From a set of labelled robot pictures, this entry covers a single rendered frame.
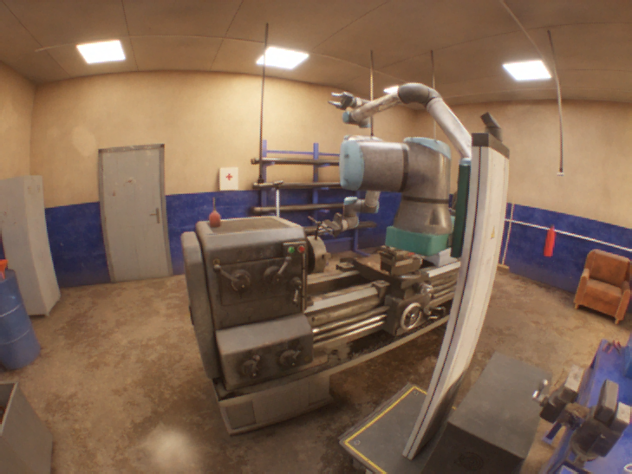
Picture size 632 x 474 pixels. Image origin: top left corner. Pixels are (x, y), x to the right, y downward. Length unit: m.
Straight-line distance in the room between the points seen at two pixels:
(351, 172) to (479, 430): 0.96
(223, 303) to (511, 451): 1.38
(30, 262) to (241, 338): 3.28
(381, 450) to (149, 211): 4.20
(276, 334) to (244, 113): 3.90
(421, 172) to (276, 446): 1.74
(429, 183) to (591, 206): 4.80
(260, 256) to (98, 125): 3.91
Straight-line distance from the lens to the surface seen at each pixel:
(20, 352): 3.37
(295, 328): 1.52
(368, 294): 1.89
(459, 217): 0.89
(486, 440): 1.06
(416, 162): 0.78
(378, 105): 1.73
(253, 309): 1.46
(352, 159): 0.75
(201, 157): 4.54
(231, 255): 1.33
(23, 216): 4.04
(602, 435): 1.13
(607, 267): 5.08
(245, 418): 1.93
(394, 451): 1.57
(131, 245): 4.65
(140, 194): 4.51
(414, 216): 0.79
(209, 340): 1.51
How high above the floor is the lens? 1.62
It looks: 13 degrees down
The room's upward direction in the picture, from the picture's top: 1 degrees clockwise
